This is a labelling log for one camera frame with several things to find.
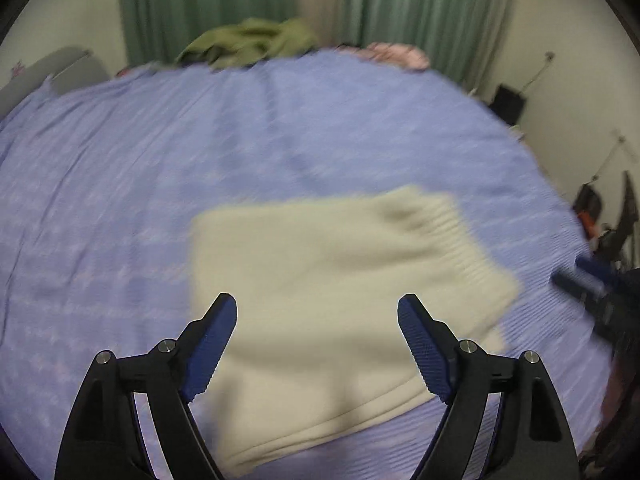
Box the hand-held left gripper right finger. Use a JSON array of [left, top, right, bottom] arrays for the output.
[[397, 293, 580, 480]]

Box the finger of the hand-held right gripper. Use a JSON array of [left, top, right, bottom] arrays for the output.
[[551, 271, 607, 307], [574, 255, 619, 284]]

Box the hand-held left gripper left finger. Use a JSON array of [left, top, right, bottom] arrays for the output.
[[54, 293, 237, 480]]

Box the cream knit sweater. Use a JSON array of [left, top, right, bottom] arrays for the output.
[[190, 185, 523, 478]]

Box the black bag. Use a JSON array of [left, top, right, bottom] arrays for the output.
[[572, 185, 602, 216]]

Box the black box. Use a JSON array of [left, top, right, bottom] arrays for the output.
[[487, 84, 527, 126]]

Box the purple floral bedsheet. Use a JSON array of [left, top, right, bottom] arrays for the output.
[[0, 47, 613, 480]]

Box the pink floral cloth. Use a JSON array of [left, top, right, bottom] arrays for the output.
[[362, 42, 431, 71]]

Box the olive green cloth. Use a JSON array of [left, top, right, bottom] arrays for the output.
[[175, 17, 318, 71]]

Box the green curtain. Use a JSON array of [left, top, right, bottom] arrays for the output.
[[119, 0, 516, 92]]

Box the white wall cable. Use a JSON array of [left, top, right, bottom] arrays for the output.
[[520, 51, 557, 97], [591, 129, 628, 182]]

